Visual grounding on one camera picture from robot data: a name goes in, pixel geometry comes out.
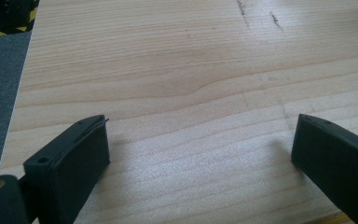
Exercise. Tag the black yellow striped stand base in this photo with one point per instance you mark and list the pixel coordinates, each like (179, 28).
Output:
(6, 15)

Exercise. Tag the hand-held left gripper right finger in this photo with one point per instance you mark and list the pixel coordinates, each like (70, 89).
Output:
(335, 161)

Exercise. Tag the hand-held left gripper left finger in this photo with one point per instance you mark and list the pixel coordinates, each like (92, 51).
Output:
(68, 168)

